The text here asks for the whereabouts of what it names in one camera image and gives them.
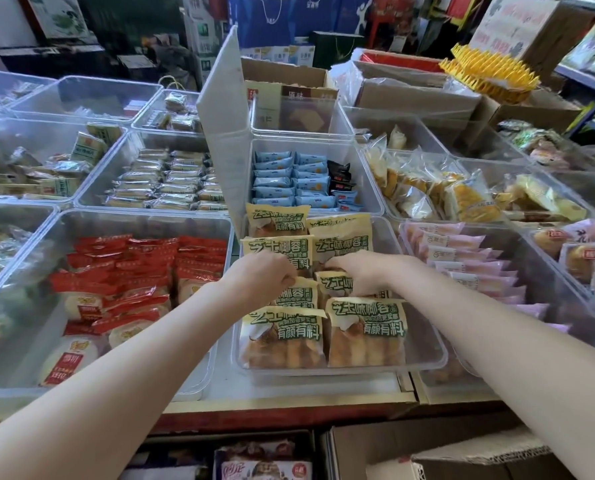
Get person's right hand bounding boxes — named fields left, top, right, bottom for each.
left=325, top=251, right=408, bottom=299

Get person's left hand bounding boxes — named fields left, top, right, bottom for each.
left=221, top=252, right=299, bottom=315

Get yellow coconut bread packet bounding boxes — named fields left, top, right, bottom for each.
left=240, top=236, right=314, bottom=286
left=314, top=271, right=362, bottom=309

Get person's left forearm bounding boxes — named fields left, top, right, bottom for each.
left=0, top=281, right=244, bottom=480

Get person's right forearm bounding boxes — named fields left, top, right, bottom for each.
left=395, top=255, right=595, bottom=480

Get stack of black packets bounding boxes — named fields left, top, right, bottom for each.
left=326, top=160, right=364, bottom=211

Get stack of blue packets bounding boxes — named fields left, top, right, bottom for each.
left=252, top=151, right=339, bottom=211

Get clear bin of blue packets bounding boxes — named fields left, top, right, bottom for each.
left=249, top=137, right=386, bottom=218

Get clear bin of yellow packets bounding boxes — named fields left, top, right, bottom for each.
left=231, top=214, right=449, bottom=386

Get clear bin of yellow cakes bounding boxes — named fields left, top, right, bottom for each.
left=361, top=146, right=509, bottom=224

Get pile of yellow cake packets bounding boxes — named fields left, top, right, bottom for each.
left=366, top=137, right=503, bottom=223

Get stack of pink packets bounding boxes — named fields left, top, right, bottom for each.
left=405, top=222, right=570, bottom=333

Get pile of red packets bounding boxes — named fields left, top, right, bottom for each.
left=38, top=235, right=228, bottom=389

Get rows of beige packets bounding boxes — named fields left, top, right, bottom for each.
left=102, top=148, right=228, bottom=212

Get clear bin holding brown box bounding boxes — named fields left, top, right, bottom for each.
left=250, top=96, right=354, bottom=141

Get nearly empty clear bin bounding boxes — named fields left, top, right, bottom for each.
left=341, top=104, right=449, bottom=154

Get translucent white bin lid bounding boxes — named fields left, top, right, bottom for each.
left=196, top=26, right=254, bottom=241

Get box of pink snack packs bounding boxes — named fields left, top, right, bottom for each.
left=120, top=429, right=319, bottom=480

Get flat brown cardboard box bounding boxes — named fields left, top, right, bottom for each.
left=353, top=59, right=484, bottom=121

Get corrugated cardboard box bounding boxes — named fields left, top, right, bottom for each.
left=322, top=414, right=585, bottom=480

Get clear bin of pink packets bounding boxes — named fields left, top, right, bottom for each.
left=399, top=221, right=595, bottom=391

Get small clear plastic bin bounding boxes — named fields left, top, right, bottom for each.
left=131, top=89, right=204, bottom=134

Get open brown cardboard box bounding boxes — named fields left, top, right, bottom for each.
left=240, top=57, right=339, bottom=131

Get clear bin of beige packets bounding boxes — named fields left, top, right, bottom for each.
left=74, top=129, right=229, bottom=214

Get dark green gift bag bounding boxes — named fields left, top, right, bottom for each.
left=311, top=31, right=367, bottom=71

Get clear bin of sponge cakes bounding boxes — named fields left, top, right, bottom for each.
left=456, top=156, right=595, bottom=231

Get clear bin of round breads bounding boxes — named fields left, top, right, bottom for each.
left=526, top=219, right=595, bottom=323

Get stack of yellow plastic baskets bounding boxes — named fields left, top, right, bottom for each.
left=438, top=43, right=541, bottom=104

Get pile of green packets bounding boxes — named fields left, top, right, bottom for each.
left=0, top=122, right=125, bottom=201

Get large brown cardboard box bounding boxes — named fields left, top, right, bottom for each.
left=470, top=88, right=584, bottom=145

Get blue gift bag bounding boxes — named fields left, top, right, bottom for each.
left=227, top=0, right=299, bottom=51

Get clear bin of red packets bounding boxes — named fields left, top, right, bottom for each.
left=0, top=209, right=236, bottom=401

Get empty clear plastic bin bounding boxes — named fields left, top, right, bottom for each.
left=6, top=75, right=164, bottom=126

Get handwritten cardboard sign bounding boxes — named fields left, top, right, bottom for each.
left=469, top=0, right=562, bottom=61

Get metal goods shelf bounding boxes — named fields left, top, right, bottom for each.
left=555, top=0, right=595, bottom=141

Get clear bin with few snacks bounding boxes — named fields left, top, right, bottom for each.
left=0, top=67, right=58, bottom=119

